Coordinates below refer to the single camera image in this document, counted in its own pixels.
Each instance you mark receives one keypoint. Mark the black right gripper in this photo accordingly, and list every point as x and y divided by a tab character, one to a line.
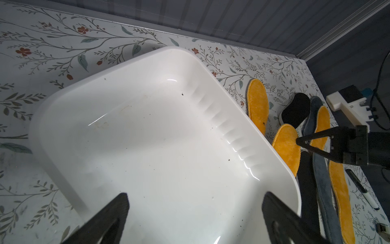
352	146

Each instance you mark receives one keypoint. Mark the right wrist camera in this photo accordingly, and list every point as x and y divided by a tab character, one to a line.
351	108

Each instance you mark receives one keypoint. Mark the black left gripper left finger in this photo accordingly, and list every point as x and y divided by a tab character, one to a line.
106	227

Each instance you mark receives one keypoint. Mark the black marker pen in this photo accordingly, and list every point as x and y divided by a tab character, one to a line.
362	189

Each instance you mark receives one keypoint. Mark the orange insole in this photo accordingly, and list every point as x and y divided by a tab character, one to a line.
322	123
341	192
285	145

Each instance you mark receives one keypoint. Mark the black insole back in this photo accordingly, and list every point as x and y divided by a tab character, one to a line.
297	110

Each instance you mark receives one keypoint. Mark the orange insole box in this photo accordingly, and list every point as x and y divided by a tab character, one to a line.
257	104

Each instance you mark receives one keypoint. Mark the grey fleece insole front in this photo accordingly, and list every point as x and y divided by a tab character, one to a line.
330	219

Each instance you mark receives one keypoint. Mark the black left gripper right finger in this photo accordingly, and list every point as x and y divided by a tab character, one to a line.
284	226

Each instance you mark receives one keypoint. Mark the white plastic storage box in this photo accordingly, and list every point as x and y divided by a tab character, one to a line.
162	129

